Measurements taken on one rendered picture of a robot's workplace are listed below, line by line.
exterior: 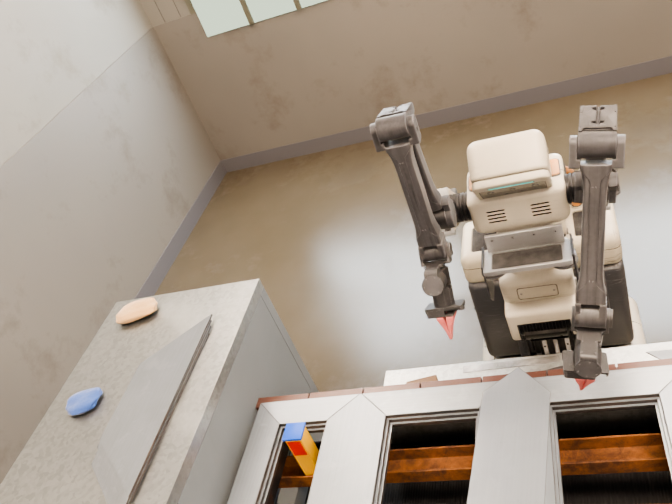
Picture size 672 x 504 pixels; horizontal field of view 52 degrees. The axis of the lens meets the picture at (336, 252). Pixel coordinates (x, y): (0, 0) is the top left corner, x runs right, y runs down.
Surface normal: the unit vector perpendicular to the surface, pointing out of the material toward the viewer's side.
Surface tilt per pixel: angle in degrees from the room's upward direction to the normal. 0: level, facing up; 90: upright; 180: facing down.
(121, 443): 0
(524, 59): 90
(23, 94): 90
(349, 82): 90
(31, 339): 90
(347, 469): 0
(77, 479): 0
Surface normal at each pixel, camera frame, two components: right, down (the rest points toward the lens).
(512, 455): -0.33, -0.77
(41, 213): 0.92, -0.15
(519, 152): -0.37, -0.15
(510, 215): -0.14, 0.72
